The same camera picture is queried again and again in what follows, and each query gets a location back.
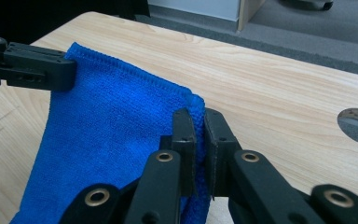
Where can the dark rounded chair base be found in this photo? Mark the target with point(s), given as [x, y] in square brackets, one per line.
[307, 3]

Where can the white cabinet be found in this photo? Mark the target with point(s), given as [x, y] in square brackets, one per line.
[195, 7]

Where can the blue cloth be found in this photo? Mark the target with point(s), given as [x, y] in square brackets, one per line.
[105, 124]

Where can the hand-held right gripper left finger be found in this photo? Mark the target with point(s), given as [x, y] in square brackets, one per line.
[188, 155]

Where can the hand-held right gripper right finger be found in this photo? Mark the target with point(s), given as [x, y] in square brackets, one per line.
[219, 155]

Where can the black curtain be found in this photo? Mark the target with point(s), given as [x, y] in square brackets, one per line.
[43, 15]

